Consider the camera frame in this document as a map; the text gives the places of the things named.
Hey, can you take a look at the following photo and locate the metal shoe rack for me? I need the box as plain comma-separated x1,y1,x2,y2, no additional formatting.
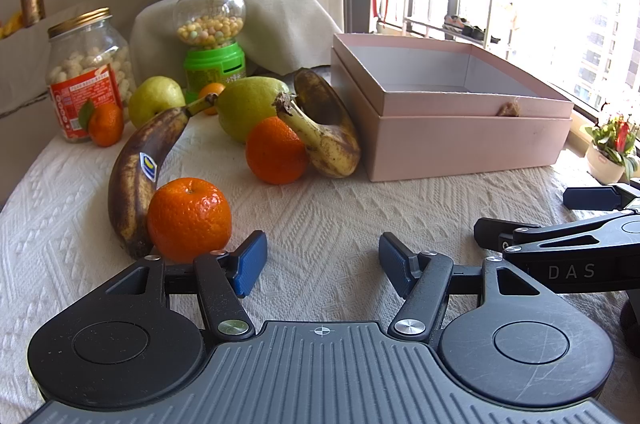
401,0,504,49

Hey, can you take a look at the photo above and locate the large green pear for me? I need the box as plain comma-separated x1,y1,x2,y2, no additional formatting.
216,76,290,144

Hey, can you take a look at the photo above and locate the white textured tablecloth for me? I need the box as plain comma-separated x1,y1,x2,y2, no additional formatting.
1,115,592,423

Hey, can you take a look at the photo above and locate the brown banana with sticker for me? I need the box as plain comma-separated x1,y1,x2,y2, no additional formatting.
107,94,217,259

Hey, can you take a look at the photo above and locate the mandarin with green leaf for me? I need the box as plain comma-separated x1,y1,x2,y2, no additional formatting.
78,99,124,148

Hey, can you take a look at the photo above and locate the gold metal tin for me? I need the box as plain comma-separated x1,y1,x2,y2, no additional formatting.
21,0,46,28

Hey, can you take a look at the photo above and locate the yellow green pear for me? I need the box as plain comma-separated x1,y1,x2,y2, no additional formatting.
128,76,186,128

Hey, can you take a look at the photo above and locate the small orange kumquat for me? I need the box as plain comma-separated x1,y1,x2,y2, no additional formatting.
198,83,224,115

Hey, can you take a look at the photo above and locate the orange mandarin front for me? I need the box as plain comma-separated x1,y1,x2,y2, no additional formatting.
146,177,232,264

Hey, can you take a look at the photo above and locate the pink cardboard box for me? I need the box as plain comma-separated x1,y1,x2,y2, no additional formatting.
331,34,573,181

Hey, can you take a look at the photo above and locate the glass jar red label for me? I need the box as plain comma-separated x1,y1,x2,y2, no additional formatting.
46,7,136,142

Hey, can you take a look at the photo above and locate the orange mandarin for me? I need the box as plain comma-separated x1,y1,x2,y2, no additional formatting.
146,177,232,264
245,116,309,184

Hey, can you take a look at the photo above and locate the potted plant white pot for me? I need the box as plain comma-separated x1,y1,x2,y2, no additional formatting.
585,114,639,184

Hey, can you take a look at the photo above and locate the spotted ripe banana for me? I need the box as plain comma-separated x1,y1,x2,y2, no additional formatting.
272,69,361,179

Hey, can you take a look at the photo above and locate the green candy dispenser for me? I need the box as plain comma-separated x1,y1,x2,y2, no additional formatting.
172,0,246,98

